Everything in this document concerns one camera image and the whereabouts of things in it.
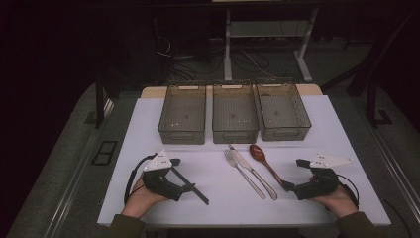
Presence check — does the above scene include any white metal stand frame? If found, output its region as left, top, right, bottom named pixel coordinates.
left=223, top=8, right=320, bottom=83

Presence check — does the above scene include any silver metal fork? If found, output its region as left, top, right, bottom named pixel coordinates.
left=223, top=148, right=267, bottom=200

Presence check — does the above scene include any reddish brown wooden spoon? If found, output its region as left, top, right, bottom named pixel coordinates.
left=249, top=144, right=285, bottom=189

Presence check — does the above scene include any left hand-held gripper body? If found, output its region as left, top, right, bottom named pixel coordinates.
left=142, top=149, right=184, bottom=202

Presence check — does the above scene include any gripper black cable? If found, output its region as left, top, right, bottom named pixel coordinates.
left=336, top=173, right=361, bottom=209
left=123, top=152, right=158, bottom=205

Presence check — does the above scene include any person's left hand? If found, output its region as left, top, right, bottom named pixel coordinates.
left=121, top=177, right=170, bottom=220

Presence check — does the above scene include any black angled stand frame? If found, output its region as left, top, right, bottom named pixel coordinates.
left=321, top=9, right=420, bottom=129

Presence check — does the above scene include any person's right hand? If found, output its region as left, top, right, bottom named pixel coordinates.
left=308, top=177, right=360, bottom=219

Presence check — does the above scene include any thin dark floor cable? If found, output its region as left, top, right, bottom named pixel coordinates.
left=381, top=197, right=414, bottom=238

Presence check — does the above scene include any tangle of floor cables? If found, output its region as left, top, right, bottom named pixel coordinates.
left=154, top=18, right=278, bottom=82

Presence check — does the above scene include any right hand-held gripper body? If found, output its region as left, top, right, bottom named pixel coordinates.
left=292, top=152, right=355, bottom=201

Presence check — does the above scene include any transparent grey storage bin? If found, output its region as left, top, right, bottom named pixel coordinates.
left=157, top=82, right=207, bottom=146
left=211, top=81, right=261, bottom=145
left=255, top=78, right=312, bottom=142

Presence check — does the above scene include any white table cover board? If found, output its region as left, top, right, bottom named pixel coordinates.
left=97, top=94, right=392, bottom=228

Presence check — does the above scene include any silver metal knife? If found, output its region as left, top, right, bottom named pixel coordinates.
left=228, top=144, right=279, bottom=201

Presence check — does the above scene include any black upright stand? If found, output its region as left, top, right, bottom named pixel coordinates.
left=93, top=72, right=115, bottom=130

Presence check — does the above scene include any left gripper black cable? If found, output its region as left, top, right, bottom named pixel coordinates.
left=123, top=152, right=158, bottom=205

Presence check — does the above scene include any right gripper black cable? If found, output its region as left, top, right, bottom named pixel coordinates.
left=336, top=173, right=361, bottom=209

